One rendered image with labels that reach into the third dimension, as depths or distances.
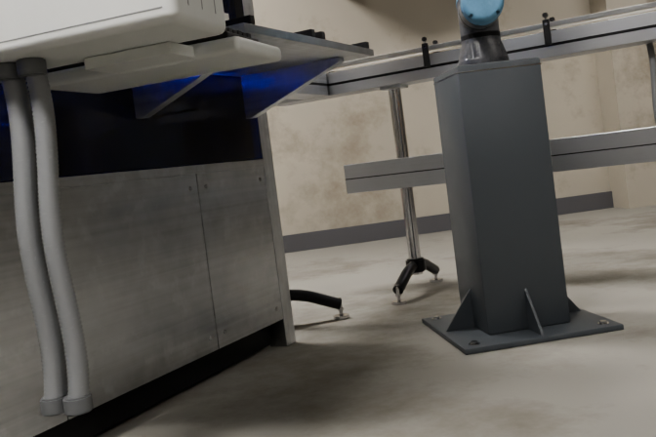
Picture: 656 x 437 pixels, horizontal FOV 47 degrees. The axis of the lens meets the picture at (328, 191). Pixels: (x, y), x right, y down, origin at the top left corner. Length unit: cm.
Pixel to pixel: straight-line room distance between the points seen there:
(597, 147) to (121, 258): 172
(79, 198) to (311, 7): 374
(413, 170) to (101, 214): 152
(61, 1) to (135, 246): 76
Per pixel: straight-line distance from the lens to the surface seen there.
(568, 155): 284
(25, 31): 134
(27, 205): 140
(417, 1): 545
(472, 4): 216
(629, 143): 282
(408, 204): 303
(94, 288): 177
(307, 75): 222
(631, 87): 567
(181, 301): 200
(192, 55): 139
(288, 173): 516
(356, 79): 306
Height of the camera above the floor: 55
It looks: 2 degrees down
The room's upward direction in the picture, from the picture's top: 7 degrees counter-clockwise
